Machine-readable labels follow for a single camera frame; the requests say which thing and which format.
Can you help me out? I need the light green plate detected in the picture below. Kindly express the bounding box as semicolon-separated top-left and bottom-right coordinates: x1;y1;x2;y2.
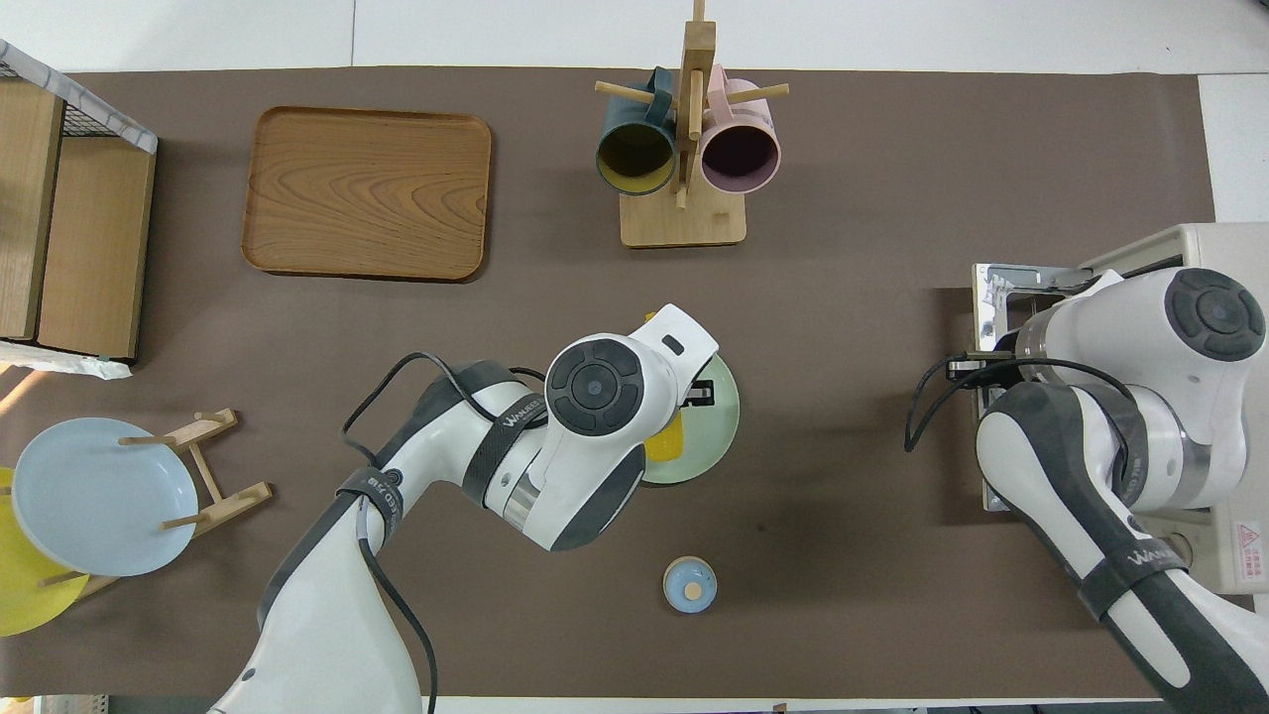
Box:
639;352;742;487

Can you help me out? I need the glass oven door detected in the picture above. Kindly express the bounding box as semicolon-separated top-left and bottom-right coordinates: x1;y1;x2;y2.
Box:
972;263;1096;513

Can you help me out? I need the cream toaster oven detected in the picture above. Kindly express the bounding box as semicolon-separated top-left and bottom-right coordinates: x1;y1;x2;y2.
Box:
972;223;1269;596

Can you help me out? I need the brown table mat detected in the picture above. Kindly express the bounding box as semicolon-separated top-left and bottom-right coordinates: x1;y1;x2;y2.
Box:
0;67;1265;700

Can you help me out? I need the wooden mug rack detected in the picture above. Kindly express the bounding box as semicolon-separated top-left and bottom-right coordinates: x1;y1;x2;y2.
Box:
595;0;791;249

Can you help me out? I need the pink mug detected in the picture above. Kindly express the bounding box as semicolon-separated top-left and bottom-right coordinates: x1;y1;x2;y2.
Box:
699;64;782;195

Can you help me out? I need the dark teal mug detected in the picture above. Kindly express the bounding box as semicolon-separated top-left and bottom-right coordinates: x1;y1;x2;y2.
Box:
595;67;678;197

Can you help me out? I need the wooden tray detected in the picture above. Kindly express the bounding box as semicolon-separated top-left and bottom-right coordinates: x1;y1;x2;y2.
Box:
241;106;494;283

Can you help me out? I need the wooden plate rack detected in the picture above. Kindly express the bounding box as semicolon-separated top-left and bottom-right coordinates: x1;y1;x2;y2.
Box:
40;408;274;601

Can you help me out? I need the light blue plate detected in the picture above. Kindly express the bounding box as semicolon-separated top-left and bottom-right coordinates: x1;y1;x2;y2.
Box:
11;417;199;578

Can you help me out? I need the yellow plate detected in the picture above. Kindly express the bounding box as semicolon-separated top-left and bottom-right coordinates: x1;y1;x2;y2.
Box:
0;466;90;638

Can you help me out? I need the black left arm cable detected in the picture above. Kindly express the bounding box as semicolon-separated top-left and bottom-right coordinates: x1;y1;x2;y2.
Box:
340;352;548;714

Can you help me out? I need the wire basket with wooden shelves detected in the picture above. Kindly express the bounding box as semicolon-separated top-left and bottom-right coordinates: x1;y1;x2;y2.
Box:
0;40;160;381

